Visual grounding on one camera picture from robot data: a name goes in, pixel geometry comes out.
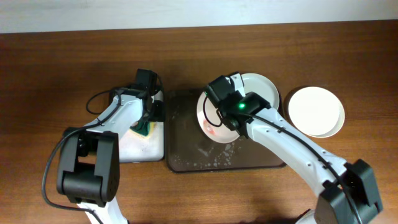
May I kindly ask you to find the green yellow sponge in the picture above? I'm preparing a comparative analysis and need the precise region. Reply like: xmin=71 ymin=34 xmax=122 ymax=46
xmin=130 ymin=120 xmax=155 ymax=137

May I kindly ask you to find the pink plate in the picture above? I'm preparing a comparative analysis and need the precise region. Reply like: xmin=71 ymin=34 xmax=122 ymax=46
xmin=197 ymin=92 xmax=239 ymax=144

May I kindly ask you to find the grey-green plate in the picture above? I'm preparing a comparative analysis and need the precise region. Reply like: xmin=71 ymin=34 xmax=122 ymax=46
xmin=241 ymin=73 xmax=280 ymax=109

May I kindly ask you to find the cream white plate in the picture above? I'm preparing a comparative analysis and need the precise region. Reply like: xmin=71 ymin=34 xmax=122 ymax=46
xmin=287 ymin=86 xmax=345 ymax=138

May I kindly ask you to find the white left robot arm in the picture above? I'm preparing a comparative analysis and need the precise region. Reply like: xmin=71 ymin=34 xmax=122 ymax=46
xmin=56 ymin=84 xmax=163 ymax=223

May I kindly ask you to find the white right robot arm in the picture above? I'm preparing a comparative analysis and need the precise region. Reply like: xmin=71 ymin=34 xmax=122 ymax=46
xmin=212 ymin=91 xmax=383 ymax=223

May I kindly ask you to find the white soapy sponge tray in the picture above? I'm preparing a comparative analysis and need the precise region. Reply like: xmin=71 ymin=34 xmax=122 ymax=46
xmin=108 ymin=88 xmax=165 ymax=164

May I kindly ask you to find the dark brown plastic tray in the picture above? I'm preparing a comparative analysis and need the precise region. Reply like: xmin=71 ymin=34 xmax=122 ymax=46
xmin=165 ymin=89 xmax=286 ymax=173

